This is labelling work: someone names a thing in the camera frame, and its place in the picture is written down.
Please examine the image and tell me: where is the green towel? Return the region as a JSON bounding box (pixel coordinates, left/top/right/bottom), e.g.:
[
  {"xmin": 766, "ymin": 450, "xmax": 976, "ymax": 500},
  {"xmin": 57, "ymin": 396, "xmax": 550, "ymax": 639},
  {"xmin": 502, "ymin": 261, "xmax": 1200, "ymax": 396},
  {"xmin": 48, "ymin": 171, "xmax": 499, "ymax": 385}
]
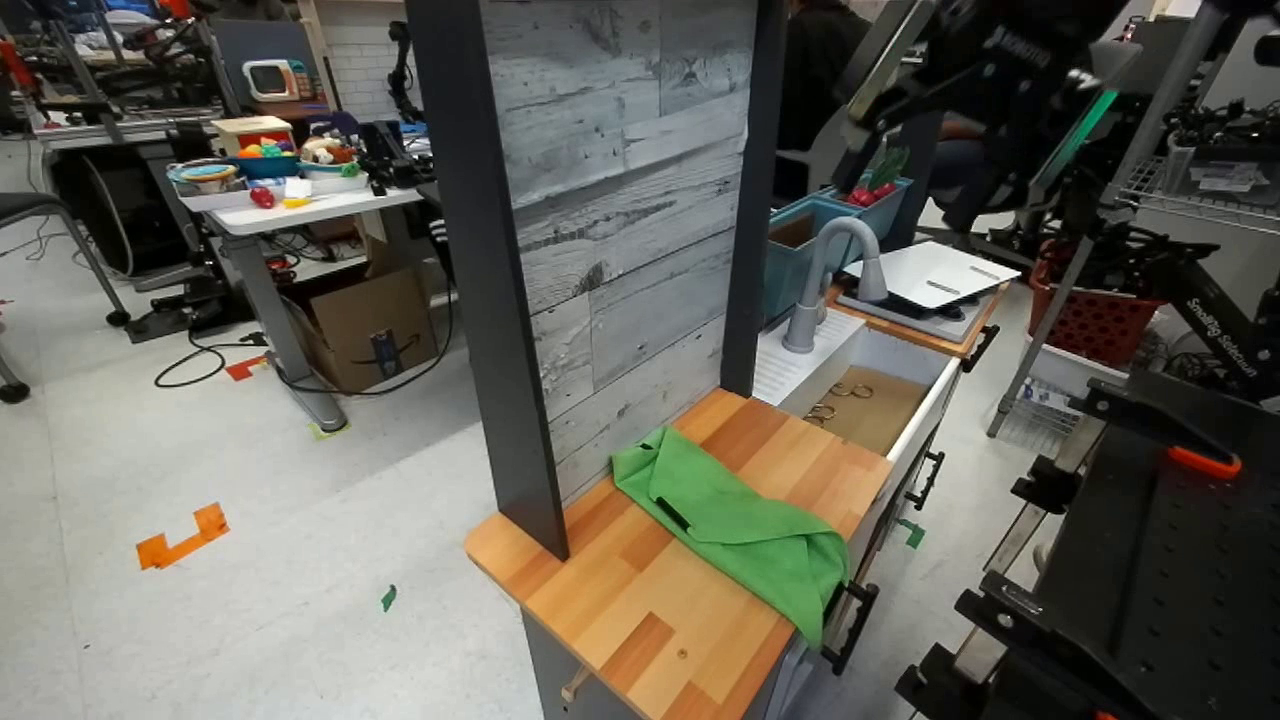
[{"xmin": 611, "ymin": 426, "xmax": 852, "ymax": 650}]

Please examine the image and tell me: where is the blue bowl of toys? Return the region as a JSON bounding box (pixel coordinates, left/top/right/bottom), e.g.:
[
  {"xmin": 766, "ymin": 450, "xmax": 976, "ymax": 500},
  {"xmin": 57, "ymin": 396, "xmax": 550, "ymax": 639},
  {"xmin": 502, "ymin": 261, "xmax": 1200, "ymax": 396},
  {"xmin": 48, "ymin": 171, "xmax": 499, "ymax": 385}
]
[{"xmin": 232, "ymin": 138, "xmax": 301, "ymax": 181}]

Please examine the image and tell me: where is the person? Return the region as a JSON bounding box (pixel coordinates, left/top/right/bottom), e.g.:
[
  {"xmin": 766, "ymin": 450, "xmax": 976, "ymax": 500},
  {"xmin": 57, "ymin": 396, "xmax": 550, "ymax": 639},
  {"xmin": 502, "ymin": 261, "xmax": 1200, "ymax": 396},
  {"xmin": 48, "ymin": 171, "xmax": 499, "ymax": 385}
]
[{"xmin": 777, "ymin": 0, "xmax": 991, "ymax": 196}]

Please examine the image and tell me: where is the white toy sink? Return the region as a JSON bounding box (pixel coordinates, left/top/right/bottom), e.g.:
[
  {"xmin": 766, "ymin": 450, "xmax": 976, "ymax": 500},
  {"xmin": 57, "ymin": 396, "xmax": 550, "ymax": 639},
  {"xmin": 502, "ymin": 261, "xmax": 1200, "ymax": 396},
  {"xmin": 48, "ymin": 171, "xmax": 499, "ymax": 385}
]
[{"xmin": 752, "ymin": 310, "xmax": 962, "ymax": 463}]

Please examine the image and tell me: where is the orange floor tape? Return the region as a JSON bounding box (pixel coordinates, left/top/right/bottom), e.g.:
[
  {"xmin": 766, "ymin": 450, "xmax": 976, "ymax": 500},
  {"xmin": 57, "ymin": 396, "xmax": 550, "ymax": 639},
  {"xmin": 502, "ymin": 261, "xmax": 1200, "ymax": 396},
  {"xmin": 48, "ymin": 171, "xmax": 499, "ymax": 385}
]
[{"xmin": 135, "ymin": 502, "xmax": 231, "ymax": 572}]

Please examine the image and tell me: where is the red plastic basket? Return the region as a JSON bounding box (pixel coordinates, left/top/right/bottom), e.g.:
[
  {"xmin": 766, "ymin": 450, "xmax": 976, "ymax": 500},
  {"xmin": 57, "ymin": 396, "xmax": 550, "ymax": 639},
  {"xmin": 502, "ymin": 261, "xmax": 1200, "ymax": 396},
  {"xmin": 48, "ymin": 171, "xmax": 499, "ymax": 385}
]
[{"xmin": 1029, "ymin": 243, "xmax": 1167, "ymax": 368}]

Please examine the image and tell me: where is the white height adjustable desk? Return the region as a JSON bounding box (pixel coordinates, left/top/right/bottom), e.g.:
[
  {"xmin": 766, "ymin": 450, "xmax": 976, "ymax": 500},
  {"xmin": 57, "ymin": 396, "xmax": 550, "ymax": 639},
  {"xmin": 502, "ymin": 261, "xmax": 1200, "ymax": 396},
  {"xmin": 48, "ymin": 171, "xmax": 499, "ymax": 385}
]
[{"xmin": 205, "ymin": 183, "xmax": 431, "ymax": 434}]

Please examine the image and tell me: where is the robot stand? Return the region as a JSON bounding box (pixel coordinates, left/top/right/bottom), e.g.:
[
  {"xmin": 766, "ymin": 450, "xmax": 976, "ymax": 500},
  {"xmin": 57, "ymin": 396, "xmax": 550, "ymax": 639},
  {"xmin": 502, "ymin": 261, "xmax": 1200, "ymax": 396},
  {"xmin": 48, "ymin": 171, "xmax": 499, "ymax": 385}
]
[{"xmin": 893, "ymin": 368, "xmax": 1280, "ymax": 720}]

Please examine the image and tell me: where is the cluttered workbench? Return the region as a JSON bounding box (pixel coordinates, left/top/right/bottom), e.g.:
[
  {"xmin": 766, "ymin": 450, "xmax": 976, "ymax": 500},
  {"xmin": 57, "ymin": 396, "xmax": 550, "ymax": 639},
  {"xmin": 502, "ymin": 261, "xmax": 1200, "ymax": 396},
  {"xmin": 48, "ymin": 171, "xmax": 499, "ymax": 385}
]
[{"xmin": 0, "ymin": 0, "xmax": 243, "ymax": 153}]

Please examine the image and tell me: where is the white bowl of toys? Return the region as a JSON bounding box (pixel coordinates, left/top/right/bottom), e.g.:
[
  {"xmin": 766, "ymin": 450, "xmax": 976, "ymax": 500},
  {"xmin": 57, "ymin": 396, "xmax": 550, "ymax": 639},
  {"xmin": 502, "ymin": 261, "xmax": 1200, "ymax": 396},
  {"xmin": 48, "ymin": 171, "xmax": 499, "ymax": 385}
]
[{"xmin": 298, "ymin": 136, "xmax": 367, "ymax": 183}]

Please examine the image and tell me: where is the wooden box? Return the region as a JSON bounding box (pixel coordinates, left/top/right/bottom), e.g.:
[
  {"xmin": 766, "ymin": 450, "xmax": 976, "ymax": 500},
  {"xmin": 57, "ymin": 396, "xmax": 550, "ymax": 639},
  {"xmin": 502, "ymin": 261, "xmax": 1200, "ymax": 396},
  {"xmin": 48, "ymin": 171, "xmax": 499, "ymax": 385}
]
[{"xmin": 211, "ymin": 115, "xmax": 295, "ymax": 158}]

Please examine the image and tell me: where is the white plastic bin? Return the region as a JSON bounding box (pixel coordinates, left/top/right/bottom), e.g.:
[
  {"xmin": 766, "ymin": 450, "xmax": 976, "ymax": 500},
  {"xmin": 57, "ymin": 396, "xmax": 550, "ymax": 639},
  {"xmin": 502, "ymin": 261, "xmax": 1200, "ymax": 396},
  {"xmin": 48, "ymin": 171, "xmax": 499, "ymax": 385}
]
[{"xmin": 1020, "ymin": 334, "xmax": 1133, "ymax": 403}]

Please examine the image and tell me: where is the heap of toy vegetables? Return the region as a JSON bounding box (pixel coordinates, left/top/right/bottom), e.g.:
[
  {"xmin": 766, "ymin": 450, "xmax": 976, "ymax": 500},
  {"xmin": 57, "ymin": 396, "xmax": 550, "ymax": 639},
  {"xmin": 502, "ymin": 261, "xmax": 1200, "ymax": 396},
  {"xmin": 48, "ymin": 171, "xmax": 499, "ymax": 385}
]
[{"xmin": 846, "ymin": 148, "xmax": 911, "ymax": 208}]

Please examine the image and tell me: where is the black door handle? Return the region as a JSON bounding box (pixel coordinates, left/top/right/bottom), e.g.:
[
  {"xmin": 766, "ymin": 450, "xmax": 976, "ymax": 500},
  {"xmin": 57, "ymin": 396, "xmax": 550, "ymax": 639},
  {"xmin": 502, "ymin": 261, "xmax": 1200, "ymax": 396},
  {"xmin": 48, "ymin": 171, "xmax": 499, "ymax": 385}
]
[
  {"xmin": 961, "ymin": 324, "xmax": 1002, "ymax": 374},
  {"xmin": 904, "ymin": 450, "xmax": 947, "ymax": 512},
  {"xmin": 821, "ymin": 580, "xmax": 882, "ymax": 677}
]

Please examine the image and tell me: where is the wire shelf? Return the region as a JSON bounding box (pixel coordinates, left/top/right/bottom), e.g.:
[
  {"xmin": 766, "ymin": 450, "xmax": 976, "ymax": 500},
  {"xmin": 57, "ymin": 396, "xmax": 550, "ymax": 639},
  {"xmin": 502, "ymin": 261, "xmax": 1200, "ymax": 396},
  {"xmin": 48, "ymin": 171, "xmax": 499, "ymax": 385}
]
[{"xmin": 1118, "ymin": 150, "xmax": 1280, "ymax": 238}]

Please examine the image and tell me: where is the teal plastic bin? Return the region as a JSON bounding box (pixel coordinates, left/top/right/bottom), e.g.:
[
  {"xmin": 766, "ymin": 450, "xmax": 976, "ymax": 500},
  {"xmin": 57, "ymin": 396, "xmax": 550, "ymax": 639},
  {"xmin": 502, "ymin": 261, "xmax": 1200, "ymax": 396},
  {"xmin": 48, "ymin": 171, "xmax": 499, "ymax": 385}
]
[
  {"xmin": 764, "ymin": 196, "xmax": 867, "ymax": 323},
  {"xmin": 820, "ymin": 177, "xmax": 914, "ymax": 243}
]

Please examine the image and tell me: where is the grey toy tap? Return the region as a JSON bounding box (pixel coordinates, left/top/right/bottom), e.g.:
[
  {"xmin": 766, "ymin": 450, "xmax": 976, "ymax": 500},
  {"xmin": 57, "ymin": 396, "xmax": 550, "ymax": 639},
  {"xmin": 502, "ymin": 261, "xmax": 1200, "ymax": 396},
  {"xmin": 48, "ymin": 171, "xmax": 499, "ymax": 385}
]
[{"xmin": 782, "ymin": 216, "xmax": 890, "ymax": 355}]

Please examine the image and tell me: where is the black toy stove top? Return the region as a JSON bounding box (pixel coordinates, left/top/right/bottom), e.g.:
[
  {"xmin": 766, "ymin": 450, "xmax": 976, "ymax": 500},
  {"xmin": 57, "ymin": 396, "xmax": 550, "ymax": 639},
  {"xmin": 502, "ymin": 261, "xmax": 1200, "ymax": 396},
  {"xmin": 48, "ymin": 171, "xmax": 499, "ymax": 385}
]
[{"xmin": 836, "ymin": 282, "xmax": 986, "ymax": 343}]

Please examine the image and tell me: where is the black cable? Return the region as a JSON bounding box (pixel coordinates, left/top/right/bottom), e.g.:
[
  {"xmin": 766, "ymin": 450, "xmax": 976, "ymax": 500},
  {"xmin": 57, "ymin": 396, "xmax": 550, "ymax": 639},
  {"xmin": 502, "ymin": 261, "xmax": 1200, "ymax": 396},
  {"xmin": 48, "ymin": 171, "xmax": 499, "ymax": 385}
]
[{"xmin": 152, "ymin": 285, "xmax": 458, "ymax": 399}]

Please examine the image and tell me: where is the toy microwave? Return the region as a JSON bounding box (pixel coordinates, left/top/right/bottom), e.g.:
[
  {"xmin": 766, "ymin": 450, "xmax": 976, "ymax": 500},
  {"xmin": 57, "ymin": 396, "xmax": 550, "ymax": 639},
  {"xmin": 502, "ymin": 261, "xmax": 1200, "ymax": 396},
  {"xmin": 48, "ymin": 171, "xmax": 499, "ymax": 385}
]
[{"xmin": 242, "ymin": 58, "xmax": 317, "ymax": 104}]

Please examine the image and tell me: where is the toy kitchen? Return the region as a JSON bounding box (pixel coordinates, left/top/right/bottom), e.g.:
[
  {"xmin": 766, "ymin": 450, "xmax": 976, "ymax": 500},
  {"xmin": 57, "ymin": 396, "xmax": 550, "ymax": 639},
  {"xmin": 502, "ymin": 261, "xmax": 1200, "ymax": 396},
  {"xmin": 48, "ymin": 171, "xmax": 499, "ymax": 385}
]
[{"xmin": 405, "ymin": 0, "xmax": 1003, "ymax": 720}]

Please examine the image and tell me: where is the cardboard box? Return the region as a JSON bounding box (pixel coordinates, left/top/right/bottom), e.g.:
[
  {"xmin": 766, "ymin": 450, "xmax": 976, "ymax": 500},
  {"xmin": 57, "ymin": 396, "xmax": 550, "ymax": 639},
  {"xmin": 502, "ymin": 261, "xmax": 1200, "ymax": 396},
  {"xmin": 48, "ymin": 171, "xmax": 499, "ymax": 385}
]
[{"xmin": 288, "ymin": 262, "xmax": 442, "ymax": 394}]

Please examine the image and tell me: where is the white board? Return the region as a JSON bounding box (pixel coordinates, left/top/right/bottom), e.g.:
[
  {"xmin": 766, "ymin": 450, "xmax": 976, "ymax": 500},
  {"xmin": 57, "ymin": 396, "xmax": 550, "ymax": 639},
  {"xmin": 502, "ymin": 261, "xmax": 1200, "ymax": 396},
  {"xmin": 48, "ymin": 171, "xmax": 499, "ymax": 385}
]
[{"xmin": 842, "ymin": 240, "xmax": 1022, "ymax": 311}]

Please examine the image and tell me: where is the orange handled clamp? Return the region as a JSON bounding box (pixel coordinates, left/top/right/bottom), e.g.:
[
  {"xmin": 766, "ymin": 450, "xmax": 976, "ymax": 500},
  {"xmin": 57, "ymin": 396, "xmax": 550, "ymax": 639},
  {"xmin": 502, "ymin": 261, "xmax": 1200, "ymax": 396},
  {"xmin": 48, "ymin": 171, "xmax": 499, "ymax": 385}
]
[{"xmin": 1166, "ymin": 444, "xmax": 1244, "ymax": 482}]

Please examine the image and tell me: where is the black folded tripod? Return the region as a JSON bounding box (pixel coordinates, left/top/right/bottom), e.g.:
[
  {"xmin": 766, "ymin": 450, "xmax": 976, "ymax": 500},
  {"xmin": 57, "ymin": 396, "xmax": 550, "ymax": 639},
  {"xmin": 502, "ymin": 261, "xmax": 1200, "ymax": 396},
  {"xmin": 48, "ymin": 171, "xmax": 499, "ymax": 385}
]
[{"xmin": 1082, "ymin": 222, "xmax": 1280, "ymax": 409}]

